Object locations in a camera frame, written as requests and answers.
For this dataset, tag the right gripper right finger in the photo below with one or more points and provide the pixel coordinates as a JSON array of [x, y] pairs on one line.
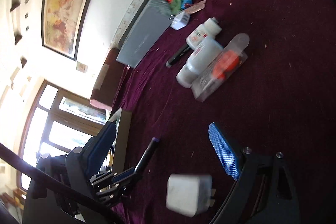
[[262, 191]]

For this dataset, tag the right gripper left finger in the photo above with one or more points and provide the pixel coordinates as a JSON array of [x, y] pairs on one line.
[[60, 190]]

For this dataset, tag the black marker purple cap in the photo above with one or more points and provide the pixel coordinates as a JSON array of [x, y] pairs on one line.
[[146, 157]]

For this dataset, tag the white soap block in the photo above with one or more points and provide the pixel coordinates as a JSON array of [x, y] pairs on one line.
[[189, 194]]

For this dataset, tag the cardboard box tray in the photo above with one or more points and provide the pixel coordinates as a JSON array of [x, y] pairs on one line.
[[122, 120]]

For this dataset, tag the clear tube orange contents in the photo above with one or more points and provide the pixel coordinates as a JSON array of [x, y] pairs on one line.
[[223, 66]]

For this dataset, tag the black marker grey cap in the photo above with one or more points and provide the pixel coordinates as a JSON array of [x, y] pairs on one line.
[[178, 55]]

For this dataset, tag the white pill bottle red label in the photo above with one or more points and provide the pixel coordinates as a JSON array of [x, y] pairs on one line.
[[209, 28]]

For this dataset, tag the grey shoe box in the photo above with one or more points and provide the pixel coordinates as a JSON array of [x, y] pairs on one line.
[[153, 20]]

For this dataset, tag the white charger adapter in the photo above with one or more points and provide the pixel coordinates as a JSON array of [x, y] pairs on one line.
[[180, 20]]

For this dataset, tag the brown snack wrapper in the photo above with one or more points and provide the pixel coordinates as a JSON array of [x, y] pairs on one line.
[[196, 7]]

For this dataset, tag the framed painting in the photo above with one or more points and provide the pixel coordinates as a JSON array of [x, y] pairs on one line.
[[61, 25]]

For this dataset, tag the blue small object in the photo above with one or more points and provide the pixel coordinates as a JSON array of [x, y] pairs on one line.
[[186, 4]]

